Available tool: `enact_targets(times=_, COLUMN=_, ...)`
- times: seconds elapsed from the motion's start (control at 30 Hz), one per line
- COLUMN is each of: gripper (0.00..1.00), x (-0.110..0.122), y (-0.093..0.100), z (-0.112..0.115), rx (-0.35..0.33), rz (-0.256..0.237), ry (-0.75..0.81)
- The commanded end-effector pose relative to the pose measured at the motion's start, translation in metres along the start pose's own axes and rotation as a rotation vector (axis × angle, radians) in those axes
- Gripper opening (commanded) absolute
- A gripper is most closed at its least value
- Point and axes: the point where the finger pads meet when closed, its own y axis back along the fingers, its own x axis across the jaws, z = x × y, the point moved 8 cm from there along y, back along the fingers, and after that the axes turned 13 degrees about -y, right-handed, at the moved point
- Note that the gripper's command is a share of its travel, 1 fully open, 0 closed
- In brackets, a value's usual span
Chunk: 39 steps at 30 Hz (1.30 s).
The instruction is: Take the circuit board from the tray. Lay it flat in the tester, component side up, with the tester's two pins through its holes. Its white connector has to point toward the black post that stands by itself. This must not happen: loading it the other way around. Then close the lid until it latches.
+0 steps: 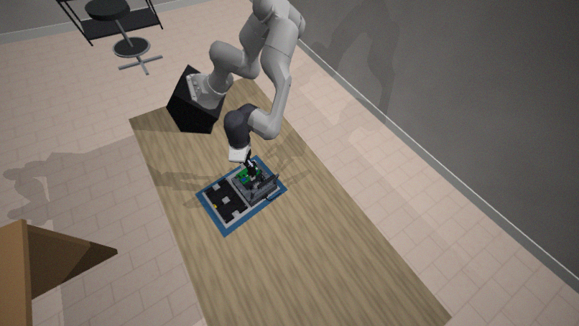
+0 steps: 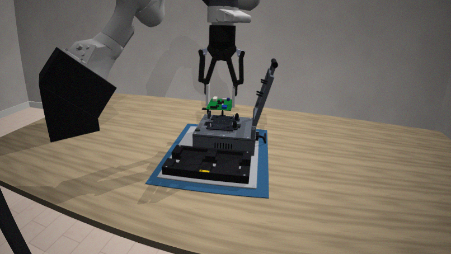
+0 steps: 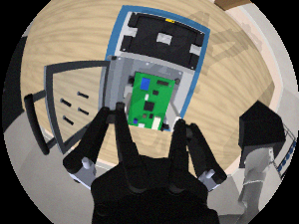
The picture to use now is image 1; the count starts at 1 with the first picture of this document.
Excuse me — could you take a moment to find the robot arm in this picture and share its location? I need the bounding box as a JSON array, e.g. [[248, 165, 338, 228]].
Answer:
[[186, 0, 305, 163]]

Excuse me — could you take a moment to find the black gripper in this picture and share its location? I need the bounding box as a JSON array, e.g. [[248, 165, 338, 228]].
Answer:
[[240, 149, 256, 181]]

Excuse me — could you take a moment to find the green circuit board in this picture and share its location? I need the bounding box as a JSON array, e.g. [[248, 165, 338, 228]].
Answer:
[[236, 166, 261, 184]]

